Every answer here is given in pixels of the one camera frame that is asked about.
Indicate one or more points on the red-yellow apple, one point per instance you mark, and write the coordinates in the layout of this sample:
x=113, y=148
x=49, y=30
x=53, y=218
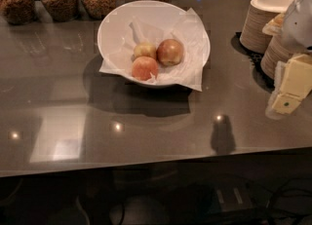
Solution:
x=170, y=52

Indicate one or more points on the white bowl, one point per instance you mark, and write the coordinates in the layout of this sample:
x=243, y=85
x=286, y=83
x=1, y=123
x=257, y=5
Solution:
x=117, y=40

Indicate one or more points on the rear stack paper bowls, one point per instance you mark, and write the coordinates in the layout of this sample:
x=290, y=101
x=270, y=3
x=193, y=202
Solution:
x=260, y=12

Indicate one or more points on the black tray mat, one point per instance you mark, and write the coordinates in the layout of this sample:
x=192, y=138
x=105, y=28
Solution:
x=264, y=81

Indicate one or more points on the glass jar far left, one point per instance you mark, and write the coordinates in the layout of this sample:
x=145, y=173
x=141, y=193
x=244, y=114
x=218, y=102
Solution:
x=17, y=11

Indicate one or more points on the yellow apple back left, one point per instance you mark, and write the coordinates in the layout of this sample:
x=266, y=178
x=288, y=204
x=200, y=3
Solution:
x=145, y=49

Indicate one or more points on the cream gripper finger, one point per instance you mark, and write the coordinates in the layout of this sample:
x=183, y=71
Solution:
x=293, y=83
x=274, y=26

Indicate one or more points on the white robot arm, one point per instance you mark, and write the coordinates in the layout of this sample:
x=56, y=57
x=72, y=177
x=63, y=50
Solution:
x=296, y=36

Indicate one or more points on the white paper napkin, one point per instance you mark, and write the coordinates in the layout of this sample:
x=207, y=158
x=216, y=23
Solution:
x=191, y=44

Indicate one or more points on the red apple front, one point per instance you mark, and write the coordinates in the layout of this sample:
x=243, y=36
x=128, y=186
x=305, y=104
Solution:
x=145, y=68

